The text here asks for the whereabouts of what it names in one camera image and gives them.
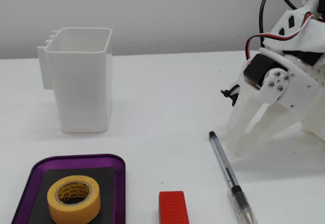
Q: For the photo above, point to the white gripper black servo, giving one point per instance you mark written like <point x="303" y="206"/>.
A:
<point x="299" y="83"/>

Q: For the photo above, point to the yellow masking tape roll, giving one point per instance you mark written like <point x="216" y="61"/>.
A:
<point x="58" y="208"/>

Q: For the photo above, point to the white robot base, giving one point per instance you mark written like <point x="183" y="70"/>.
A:
<point x="316" y="112"/>

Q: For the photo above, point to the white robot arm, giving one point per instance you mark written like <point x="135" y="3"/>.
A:
<point x="297" y="41"/>

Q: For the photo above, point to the white plastic box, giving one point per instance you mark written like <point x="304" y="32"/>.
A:
<point x="81" y="89"/>

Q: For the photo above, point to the black zip tie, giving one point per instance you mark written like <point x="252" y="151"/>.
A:
<point x="226" y="92"/>

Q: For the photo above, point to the clear black ballpoint pen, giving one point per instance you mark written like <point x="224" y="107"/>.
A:
<point x="236" y="191"/>

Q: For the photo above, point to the red studded block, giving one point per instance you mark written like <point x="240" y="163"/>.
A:
<point x="174" y="208"/>

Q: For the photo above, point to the purple metal tray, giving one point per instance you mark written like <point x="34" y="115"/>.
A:
<point x="121" y="188"/>

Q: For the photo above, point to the black tray mat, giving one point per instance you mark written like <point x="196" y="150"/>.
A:
<point x="106" y="196"/>

